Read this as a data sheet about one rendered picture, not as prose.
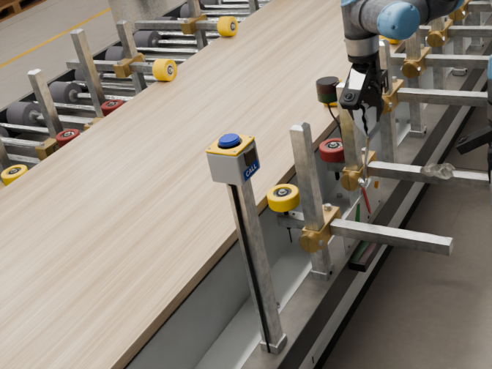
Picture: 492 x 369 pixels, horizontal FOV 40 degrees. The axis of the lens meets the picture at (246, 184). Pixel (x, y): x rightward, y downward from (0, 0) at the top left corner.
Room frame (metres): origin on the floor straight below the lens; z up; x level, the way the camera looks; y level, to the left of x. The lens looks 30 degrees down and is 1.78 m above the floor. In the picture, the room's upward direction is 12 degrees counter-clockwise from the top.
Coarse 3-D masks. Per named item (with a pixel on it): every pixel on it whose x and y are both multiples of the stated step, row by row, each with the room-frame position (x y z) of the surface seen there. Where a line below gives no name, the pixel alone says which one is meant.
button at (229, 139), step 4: (224, 136) 1.12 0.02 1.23; (228, 136) 1.12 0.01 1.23; (232, 136) 1.11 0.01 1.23; (236, 136) 1.11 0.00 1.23; (220, 140) 1.11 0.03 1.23; (224, 140) 1.10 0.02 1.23; (228, 140) 1.10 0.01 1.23; (232, 140) 1.10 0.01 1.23; (236, 140) 1.10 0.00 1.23; (220, 144) 1.10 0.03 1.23; (224, 144) 1.09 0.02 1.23; (228, 144) 1.09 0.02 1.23; (232, 144) 1.09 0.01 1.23
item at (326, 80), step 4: (328, 76) 1.57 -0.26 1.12; (332, 76) 1.57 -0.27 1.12; (320, 80) 1.56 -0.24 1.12; (324, 80) 1.55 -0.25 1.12; (328, 80) 1.55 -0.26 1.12; (332, 80) 1.54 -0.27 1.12; (336, 80) 1.54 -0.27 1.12; (320, 84) 1.53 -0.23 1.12; (324, 84) 1.53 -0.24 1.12; (328, 84) 1.52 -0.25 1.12; (328, 104) 1.55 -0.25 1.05; (332, 116) 1.54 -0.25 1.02; (336, 120) 1.54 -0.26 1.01; (340, 128) 1.53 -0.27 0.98; (340, 132) 1.53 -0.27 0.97
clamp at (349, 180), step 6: (372, 156) 1.56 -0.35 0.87; (360, 168) 1.50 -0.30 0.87; (348, 174) 1.49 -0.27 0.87; (354, 174) 1.49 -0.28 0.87; (360, 174) 1.49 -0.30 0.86; (342, 180) 1.49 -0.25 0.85; (348, 180) 1.48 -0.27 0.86; (354, 180) 1.47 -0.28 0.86; (342, 186) 1.50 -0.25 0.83; (348, 186) 1.49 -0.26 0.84; (354, 186) 1.47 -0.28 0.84; (360, 186) 1.49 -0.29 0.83
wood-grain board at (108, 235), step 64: (320, 0) 2.96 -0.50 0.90; (192, 64) 2.48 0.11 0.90; (256, 64) 2.33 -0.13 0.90; (320, 64) 2.20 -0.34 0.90; (128, 128) 2.01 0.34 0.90; (192, 128) 1.90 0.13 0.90; (256, 128) 1.81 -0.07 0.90; (320, 128) 1.72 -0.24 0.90; (0, 192) 1.75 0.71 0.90; (64, 192) 1.67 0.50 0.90; (128, 192) 1.59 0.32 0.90; (192, 192) 1.52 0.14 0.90; (256, 192) 1.45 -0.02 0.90; (0, 256) 1.40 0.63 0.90; (64, 256) 1.34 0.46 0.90; (128, 256) 1.28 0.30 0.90; (192, 256) 1.23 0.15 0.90; (0, 320) 1.15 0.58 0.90; (64, 320) 1.10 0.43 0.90; (128, 320) 1.06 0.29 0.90
